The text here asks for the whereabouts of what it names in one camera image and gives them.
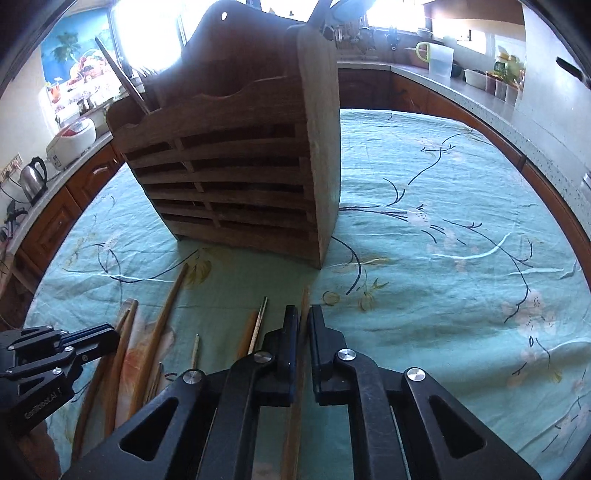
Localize brown wooden utensil holder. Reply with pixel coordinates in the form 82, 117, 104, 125
106, 1, 341, 267

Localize tropical wall poster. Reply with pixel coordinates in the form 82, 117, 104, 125
41, 7, 118, 84

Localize cooking oil bottles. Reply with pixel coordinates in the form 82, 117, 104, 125
493, 52, 525, 86

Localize stainless electric kettle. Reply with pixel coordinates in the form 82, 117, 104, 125
19, 157, 48, 206

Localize clear measuring jug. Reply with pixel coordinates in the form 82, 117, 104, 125
415, 42, 455, 78

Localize teal floral tablecloth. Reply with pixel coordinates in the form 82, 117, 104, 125
26, 110, 590, 479

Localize long wooden chopstick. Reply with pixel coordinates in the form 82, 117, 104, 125
128, 263, 188, 418

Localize dark wooden chopstick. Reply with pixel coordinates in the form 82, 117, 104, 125
95, 36, 150, 115

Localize white pink rice cooker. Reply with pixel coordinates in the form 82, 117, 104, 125
46, 117, 96, 171

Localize wall power sockets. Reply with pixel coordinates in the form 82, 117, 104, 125
1, 153, 23, 182

